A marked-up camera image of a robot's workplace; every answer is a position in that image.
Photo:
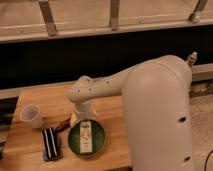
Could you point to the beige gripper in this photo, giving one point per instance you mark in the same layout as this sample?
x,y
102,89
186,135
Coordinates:
x,y
77,116

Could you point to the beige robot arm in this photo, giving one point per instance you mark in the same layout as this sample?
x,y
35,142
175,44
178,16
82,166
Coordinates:
x,y
155,98

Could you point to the green round plate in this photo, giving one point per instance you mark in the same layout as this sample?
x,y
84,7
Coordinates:
x,y
98,138

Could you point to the translucent plastic cup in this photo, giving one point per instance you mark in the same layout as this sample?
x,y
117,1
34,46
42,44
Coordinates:
x,y
31,115

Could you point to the red brown handled tool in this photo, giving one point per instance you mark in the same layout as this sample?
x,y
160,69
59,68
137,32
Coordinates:
x,y
63,125

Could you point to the left metal bracket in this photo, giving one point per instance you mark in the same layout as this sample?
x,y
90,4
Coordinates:
x,y
47,17

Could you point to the metal bracket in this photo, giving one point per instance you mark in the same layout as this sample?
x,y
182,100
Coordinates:
x,y
195,15
47,17
114,14

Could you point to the middle metal bracket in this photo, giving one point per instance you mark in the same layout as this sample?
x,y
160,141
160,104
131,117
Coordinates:
x,y
114,14

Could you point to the white cable connector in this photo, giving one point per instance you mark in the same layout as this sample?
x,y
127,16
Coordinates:
x,y
191,59

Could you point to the right metal bracket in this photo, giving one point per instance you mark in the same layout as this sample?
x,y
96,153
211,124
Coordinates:
x,y
195,15

